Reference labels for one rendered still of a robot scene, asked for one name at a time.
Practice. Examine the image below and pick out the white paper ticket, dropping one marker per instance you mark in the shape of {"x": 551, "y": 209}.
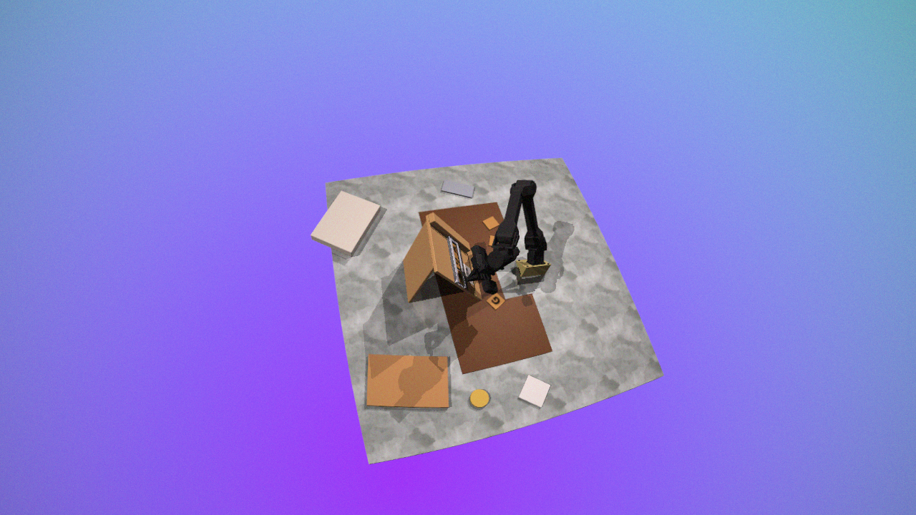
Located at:
{"x": 467, "y": 272}

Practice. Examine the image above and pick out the tan flat rectangular card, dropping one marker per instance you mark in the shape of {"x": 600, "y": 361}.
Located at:
{"x": 407, "y": 381}

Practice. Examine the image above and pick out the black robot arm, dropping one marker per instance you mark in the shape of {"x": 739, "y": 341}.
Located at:
{"x": 507, "y": 235}

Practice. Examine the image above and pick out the grey flat square tile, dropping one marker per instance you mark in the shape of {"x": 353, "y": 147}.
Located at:
{"x": 457, "y": 189}

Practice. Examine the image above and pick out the yellow round disc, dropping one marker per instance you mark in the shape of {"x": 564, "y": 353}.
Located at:
{"x": 479, "y": 398}

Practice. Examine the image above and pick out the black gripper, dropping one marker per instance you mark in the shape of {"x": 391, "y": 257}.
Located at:
{"x": 489, "y": 286}

